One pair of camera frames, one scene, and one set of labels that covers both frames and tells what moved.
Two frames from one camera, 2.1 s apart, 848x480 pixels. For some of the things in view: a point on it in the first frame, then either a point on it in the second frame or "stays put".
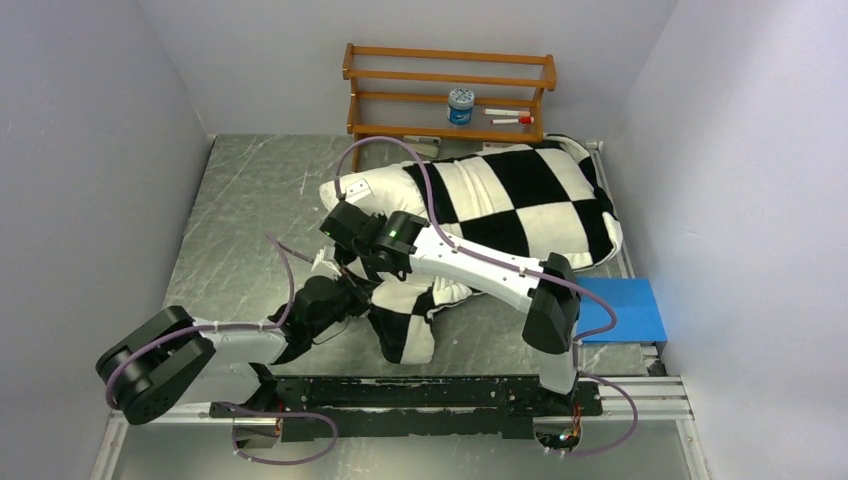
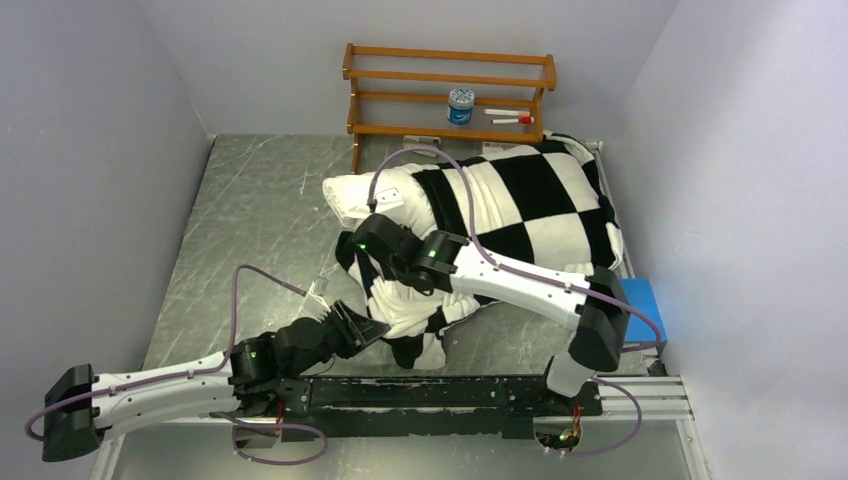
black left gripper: [360, 292] -> [356, 330]
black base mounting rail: [389, 407] stays put
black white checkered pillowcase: [543, 197] stays put
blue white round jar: [460, 107] stays put
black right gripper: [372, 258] -> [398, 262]
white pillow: [389, 185] stays put
